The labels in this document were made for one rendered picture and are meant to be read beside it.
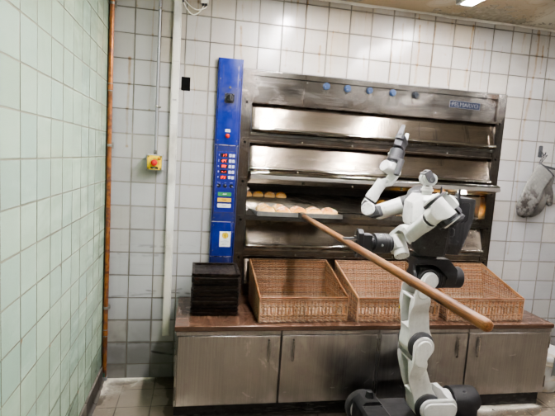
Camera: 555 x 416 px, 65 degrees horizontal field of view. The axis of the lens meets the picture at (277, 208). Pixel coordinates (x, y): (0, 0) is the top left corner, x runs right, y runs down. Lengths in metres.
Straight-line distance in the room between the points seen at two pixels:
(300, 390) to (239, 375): 0.38
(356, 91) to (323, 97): 0.24
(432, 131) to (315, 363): 1.79
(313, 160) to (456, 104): 1.13
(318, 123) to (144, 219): 1.32
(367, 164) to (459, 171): 0.71
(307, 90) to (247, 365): 1.79
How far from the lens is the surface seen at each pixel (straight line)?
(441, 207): 1.86
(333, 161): 3.08
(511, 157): 3.73
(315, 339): 2.71
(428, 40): 3.43
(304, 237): 3.08
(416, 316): 2.43
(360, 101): 3.18
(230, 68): 2.96
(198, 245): 3.00
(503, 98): 3.70
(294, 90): 3.05
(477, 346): 3.19
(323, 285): 3.12
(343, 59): 3.16
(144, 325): 3.17
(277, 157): 2.99
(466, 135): 3.51
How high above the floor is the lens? 1.54
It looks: 6 degrees down
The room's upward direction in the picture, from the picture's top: 4 degrees clockwise
